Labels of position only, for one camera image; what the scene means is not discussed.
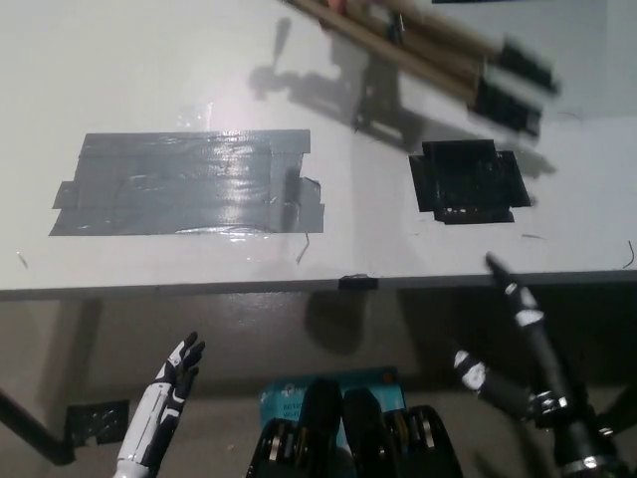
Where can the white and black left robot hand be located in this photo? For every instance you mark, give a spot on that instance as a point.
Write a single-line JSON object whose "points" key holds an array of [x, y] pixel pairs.
{"points": [[158, 398]]}

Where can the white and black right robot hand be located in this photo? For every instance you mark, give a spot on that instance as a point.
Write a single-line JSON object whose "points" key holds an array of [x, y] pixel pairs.
{"points": [[540, 343]]}

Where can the wooden tripod with black feet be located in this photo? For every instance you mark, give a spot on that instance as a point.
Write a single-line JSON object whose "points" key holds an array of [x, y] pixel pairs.
{"points": [[438, 55]]}

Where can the black metal table leg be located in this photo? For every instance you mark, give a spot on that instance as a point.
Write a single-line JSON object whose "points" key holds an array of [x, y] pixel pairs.
{"points": [[35, 428]]}

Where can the teal cardboard box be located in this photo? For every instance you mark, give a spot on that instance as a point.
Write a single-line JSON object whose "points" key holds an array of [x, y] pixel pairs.
{"points": [[288, 401]]}

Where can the square black tape patch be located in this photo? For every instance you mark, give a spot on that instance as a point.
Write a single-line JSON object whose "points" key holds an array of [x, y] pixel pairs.
{"points": [[468, 181]]}

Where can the large grey tape patch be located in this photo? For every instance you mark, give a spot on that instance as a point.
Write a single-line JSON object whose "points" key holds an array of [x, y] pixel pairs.
{"points": [[189, 184]]}

